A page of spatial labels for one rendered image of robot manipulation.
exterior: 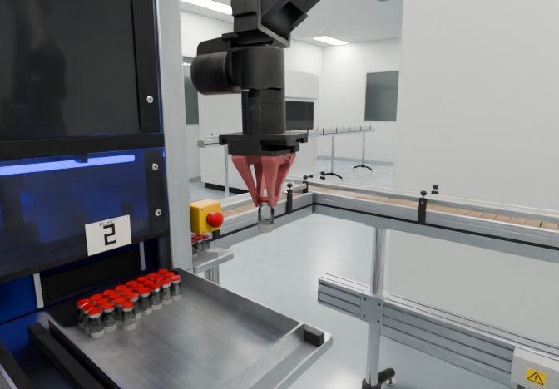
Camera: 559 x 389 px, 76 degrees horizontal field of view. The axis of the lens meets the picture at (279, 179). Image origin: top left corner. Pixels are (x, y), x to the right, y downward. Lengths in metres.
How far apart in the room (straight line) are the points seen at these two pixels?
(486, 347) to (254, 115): 1.18
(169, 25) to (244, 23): 0.40
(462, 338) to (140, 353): 1.08
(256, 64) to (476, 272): 1.69
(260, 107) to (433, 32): 1.54
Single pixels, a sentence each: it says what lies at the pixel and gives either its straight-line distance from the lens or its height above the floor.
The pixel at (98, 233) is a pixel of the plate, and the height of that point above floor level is 1.03.
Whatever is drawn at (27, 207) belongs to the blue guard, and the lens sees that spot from 0.71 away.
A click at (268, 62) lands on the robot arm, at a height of 1.31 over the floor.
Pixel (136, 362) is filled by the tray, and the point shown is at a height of 0.88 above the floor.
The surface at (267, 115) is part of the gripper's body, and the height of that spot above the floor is 1.25.
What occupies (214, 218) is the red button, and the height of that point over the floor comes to 1.00.
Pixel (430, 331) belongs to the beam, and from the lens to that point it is 1.48.
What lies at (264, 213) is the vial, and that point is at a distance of 0.48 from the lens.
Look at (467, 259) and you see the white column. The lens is 1.96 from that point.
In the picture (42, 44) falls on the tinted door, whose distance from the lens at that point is 0.73.
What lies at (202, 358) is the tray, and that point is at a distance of 0.62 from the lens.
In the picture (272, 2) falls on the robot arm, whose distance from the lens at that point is 0.45.
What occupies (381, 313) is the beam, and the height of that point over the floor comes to 0.49.
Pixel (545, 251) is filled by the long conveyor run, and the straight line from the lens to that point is 1.26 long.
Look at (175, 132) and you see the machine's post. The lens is 0.82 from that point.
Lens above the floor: 1.25
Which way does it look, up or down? 11 degrees down
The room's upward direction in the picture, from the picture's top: straight up
